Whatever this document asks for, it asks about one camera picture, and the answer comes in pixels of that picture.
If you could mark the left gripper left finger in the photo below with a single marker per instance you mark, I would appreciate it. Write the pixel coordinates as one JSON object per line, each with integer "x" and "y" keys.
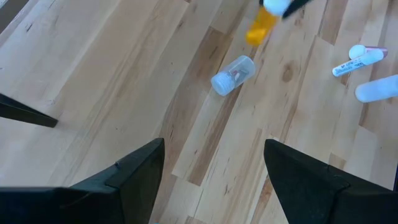
{"x": 130, "y": 186}

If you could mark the translucent white plastic bottle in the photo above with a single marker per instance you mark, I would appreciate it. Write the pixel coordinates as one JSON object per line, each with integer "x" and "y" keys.
{"x": 376, "y": 89}

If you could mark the clear plastic bottle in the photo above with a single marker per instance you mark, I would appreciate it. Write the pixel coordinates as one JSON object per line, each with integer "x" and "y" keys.
{"x": 236, "y": 73}

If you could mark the orange vial with white cap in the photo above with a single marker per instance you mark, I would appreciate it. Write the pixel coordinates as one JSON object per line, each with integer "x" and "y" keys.
{"x": 259, "y": 29}

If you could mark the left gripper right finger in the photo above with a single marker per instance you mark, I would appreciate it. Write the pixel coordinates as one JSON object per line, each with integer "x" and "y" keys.
{"x": 311, "y": 193}

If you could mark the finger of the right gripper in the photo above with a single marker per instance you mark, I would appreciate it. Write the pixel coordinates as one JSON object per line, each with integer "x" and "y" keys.
{"x": 261, "y": 2}
{"x": 297, "y": 7}

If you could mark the pink vial with white cap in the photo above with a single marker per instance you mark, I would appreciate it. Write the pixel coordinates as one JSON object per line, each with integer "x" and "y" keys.
{"x": 357, "y": 50}

